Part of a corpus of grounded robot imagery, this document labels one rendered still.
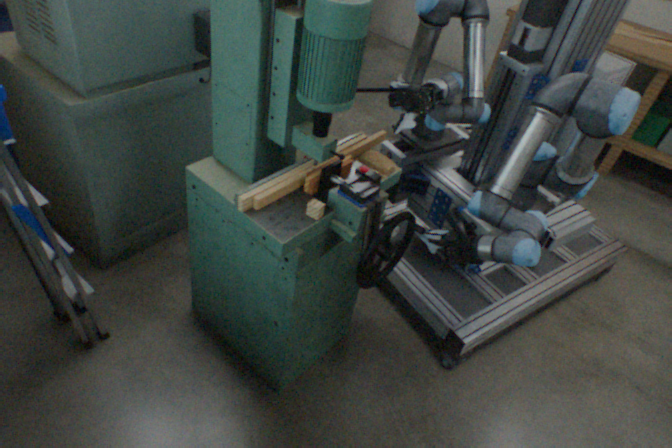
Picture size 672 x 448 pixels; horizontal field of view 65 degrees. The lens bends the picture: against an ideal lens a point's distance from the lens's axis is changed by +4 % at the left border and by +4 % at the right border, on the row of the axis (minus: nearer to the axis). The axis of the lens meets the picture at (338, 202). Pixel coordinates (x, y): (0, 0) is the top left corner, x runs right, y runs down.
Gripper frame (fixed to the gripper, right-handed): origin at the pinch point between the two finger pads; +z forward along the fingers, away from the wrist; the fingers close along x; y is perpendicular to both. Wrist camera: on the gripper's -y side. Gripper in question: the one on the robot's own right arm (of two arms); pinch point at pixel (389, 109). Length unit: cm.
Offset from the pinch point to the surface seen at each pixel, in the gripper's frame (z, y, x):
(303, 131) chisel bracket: 15.2, -23.1, 4.2
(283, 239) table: 41, -11, 28
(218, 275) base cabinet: 34, -65, 61
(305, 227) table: 32.2, -10.9, 27.7
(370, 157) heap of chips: -9.8, -17.9, 21.1
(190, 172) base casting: 34, -65, 17
